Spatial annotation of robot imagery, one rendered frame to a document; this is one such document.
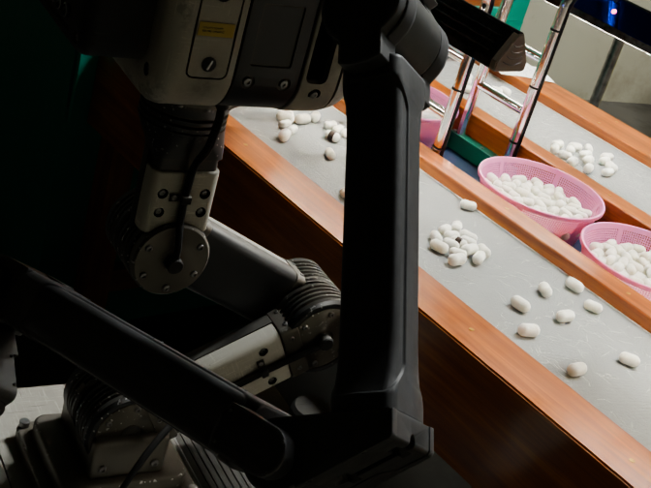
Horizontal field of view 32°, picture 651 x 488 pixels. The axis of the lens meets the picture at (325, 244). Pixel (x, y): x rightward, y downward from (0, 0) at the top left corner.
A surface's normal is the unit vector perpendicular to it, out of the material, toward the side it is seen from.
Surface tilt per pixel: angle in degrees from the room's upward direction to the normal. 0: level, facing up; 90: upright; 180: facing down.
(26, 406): 0
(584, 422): 0
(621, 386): 0
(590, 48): 90
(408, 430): 56
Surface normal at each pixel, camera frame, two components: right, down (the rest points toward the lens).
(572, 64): 0.45, 0.52
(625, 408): 0.25, -0.86
